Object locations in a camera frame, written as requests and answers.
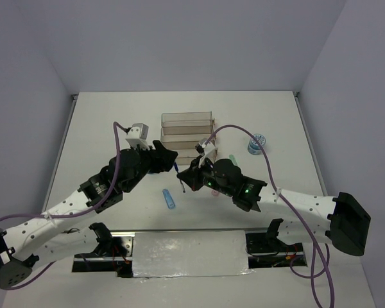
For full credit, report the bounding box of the blue pen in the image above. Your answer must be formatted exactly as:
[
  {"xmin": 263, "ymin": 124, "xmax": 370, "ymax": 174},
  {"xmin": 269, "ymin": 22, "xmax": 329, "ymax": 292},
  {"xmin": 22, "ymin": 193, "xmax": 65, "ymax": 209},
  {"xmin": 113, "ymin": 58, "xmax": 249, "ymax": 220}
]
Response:
[{"xmin": 179, "ymin": 179, "xmax": 186, "ymax": 193}]

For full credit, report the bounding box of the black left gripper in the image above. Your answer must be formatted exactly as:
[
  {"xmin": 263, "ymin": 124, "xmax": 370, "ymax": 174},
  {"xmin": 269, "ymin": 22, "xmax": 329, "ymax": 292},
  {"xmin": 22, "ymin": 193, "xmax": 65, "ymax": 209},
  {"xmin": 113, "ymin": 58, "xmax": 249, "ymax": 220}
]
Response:
[{"xmin": 123, "ymin": 140, "xmax": 178, "ymax": 193}]

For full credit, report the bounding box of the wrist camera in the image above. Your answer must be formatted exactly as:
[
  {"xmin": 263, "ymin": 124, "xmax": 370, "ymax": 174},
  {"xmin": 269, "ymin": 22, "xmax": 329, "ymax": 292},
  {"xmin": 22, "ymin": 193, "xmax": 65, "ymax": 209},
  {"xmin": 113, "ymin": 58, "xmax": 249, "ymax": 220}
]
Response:
[
  {"xmin": 126, "ymin": 123, "xmax": 150, "ymax": 151},
  {"xmin": 195, "ymin": 139, "xmax": 217, "ymax": 168}
]

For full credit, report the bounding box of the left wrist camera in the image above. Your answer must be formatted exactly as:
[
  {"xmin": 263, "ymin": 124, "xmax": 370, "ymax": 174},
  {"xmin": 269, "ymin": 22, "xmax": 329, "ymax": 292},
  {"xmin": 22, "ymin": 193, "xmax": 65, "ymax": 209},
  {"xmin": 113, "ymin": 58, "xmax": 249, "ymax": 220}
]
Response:
[{"xmin": 126, "ymin": 123, "xmax": 150, "ymax": 151}]

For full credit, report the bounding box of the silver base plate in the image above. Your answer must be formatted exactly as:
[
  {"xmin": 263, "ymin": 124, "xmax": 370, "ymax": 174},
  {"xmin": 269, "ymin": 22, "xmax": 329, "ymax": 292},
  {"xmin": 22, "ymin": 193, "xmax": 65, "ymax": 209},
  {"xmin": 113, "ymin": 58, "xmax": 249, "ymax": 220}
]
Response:
[{"xmin": 72, "ymin": 230, "xmax": 307, "ymax": 278}]

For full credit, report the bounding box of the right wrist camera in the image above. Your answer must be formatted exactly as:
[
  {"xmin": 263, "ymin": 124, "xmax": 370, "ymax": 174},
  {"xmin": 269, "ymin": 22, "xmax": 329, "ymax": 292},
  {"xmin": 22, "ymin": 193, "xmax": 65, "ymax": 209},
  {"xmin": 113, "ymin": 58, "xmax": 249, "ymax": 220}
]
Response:
[{"xmin": 195, "ymin": 139, "xmax": 217, "ymax": 168}]

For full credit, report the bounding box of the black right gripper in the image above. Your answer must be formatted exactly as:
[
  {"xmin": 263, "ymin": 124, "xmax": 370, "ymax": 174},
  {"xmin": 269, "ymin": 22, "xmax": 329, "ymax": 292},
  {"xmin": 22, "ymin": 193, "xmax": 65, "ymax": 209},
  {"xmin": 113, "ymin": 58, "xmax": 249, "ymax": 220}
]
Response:
[{"xmin": 178, "ymin": 155, "xmax": 234, "ymax": 196}]

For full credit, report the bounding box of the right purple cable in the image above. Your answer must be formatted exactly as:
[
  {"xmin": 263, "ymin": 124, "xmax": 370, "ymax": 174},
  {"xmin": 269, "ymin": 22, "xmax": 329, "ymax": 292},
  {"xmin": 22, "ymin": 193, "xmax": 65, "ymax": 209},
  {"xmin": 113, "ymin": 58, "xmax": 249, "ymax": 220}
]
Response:
[{"xmin": 205, "ymin": 124, "xmax": 336, "ymax": 308}]

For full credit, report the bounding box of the blue jar right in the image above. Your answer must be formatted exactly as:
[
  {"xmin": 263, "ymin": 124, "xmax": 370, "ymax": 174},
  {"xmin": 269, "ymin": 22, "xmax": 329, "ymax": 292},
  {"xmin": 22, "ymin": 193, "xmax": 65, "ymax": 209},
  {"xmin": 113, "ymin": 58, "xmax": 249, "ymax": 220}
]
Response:
[{"xmin": 247, "ymin": 134, "xmax": 266, "ymax": 155}]

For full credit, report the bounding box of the blue correction tape case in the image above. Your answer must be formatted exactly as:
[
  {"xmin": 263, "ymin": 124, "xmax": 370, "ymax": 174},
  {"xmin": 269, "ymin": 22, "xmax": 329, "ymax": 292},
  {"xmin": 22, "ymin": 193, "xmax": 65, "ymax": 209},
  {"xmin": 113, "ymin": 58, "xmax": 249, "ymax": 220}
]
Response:
[{"xmin": 162, "ymin": 189, "xmax": 176, "ymax": 210}]

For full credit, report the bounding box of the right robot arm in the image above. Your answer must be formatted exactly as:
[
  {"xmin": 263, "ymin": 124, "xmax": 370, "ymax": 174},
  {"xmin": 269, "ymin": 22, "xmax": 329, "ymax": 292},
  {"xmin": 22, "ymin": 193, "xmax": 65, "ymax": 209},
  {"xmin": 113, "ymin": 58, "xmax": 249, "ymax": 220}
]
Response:
[{"xmin": 177, "ymin": 158, "xmax": 371, "ymax": 257}]

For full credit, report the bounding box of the clear tiered organizer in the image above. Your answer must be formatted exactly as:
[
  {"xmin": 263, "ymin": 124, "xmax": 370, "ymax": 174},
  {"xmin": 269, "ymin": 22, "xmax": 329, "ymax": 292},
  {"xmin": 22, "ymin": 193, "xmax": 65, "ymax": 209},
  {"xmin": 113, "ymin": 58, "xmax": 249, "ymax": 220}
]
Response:
[{"xmin": 160, "ymin": 112, "xmax": 214, "ymax": 166}]

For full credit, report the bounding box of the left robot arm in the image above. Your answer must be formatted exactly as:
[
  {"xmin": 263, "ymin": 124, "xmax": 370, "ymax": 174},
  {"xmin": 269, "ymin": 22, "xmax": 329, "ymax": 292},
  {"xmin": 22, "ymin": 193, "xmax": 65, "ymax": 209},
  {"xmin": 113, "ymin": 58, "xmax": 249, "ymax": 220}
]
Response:
[{"xmin": 0, "ymin": 141, "xmax": 178, "ymax": 290}]

